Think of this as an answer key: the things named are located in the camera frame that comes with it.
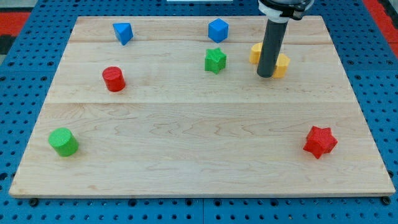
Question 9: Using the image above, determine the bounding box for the yellow block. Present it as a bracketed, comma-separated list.
[249, 42, 262, 65]
[272, 54, 290, 78]

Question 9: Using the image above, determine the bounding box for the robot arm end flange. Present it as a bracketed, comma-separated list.
[258, 0, 315, 23]

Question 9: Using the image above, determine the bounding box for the wooden board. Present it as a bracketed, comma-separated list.
[9, 16, 396, 198]

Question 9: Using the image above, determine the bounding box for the green star block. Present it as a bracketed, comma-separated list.
[205, 48, 227, 74]

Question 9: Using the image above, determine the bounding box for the blue cube block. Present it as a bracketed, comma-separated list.
[208, 18, 229, 43]

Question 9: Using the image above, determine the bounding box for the red cylinder block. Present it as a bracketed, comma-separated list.
[102, 67, 126, 92]

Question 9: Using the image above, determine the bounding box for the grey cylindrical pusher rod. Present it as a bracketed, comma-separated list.
[257, 20, 287, 78]

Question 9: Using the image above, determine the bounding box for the blue triangular block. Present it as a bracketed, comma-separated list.
[113, 22, 134, 45]

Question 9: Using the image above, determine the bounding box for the red star block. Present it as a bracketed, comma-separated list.
[303, 126, 338, 159]

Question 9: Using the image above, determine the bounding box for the green cylinder block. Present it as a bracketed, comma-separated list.
[48, 128, 79, 157]

